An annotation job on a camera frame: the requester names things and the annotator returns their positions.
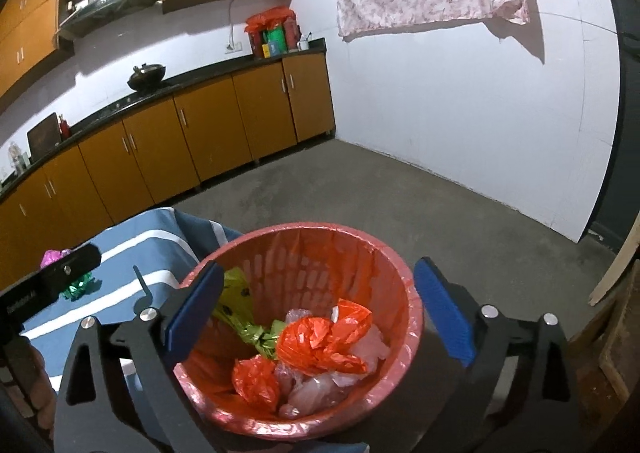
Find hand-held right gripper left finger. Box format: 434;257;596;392
52;262;226;453

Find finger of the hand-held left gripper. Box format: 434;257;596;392
0;243;102;335

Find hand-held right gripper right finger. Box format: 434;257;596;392
412;255;584;453

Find purple plastic bag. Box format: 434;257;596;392
40;248;72;270

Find green plastic bag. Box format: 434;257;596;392
60;272;104;302
211;267;282;360

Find red plastic basket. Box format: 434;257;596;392
172;222;426;440
173;223;426;440

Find blue striped blanket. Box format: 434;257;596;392
20;207;246;395

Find clear jar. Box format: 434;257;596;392
7;142;29;174

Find dark cutting board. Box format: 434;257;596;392
27;113;62;156

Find light wooden plank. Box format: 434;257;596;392
588;232;640;307

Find orange base cabinets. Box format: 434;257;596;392
0;54;337;291

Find black countertop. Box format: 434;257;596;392
0;38;328;198

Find black wok with lid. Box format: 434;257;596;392
127;63;167;93

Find red bag of groceries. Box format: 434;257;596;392
244;6;301;59

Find wooden frame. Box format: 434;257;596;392
570;260;640;415

